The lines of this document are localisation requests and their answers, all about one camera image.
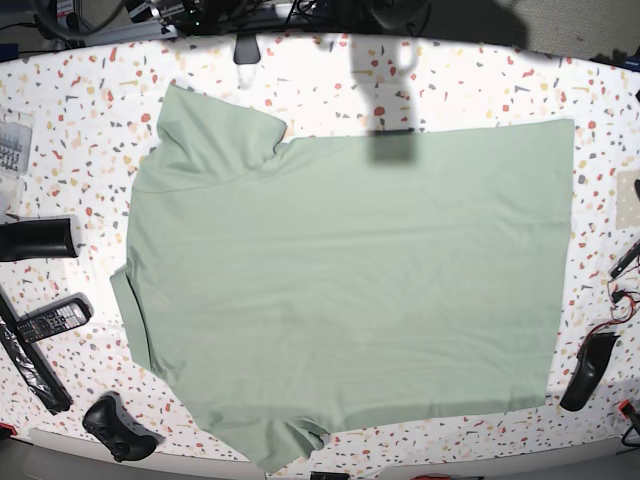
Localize green T-shirt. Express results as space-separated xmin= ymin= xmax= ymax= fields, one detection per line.
xmin=111 ymin=86 xmax=574 ymax=473

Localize black remote control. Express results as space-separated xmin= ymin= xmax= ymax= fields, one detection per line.
xmin=17 ymin=294 xmax=93 ymax=344

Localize terrazzo pattern table cloth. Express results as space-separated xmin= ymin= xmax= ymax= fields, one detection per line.
xmin=1 ymin=34 xmax=639 ymax=477

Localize black cylinder bottle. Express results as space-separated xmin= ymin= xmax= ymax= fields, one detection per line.
xmin=1 ymin=216 xmax=78 ymax=262

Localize black game controller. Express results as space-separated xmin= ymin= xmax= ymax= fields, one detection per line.
xmin=82 ymin=395 xmax=158 ymax=463

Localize long black bar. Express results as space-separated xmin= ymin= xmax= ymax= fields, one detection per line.
xmin=1 ymin=292 xmax=73 ymax=415

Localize clear plastic parts box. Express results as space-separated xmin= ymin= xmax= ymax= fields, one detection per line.
xmin=0 ymin=107 xmax=33 ymax=214

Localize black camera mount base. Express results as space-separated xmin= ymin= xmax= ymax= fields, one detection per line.
xmin=233 ymin=34 xmax=261 ymax=66

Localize red and black wires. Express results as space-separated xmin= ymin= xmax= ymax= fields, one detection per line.
xmin=579 ymin=244 xmax=640 ymax=351

